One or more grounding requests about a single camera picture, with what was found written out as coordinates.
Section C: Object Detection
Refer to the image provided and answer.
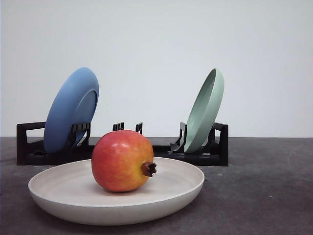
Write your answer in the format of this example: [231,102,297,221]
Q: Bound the blue plate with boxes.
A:
[44,67,99,153]

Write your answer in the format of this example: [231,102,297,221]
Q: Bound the black plastic dish rack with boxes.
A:
[16,122,229,167]

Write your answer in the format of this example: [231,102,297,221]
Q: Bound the green plate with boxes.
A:
[185,69,224,154]

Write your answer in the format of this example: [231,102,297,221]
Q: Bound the white plate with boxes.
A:
[28,158,204,226]

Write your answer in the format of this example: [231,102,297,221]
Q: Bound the red orange pomegranate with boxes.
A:
[91,129,157,192]

